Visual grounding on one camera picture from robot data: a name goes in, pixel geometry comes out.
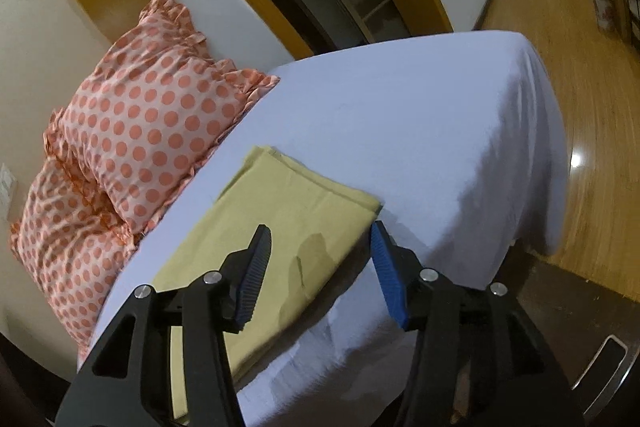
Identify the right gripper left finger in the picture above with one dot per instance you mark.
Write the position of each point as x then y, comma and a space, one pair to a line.
126, 379

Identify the olive green pants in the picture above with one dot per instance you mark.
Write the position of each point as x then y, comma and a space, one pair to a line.
280, 246

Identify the left polka dot pillow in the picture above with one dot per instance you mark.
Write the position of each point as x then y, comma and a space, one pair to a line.
73, 244

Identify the white bed mattress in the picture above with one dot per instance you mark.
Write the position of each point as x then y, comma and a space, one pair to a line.
459, 136

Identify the white wall switch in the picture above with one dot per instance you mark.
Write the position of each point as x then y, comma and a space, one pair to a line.
8, 184

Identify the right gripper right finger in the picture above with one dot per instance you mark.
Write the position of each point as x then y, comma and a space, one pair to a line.
479, 360

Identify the right polka dot pillow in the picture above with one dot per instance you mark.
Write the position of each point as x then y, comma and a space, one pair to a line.
154, 109

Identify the polka dot pillow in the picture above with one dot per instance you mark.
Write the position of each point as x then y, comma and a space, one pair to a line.
73, 244
154, 109

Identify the metal chair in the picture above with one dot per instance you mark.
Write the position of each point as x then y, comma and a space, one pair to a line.
602, 377

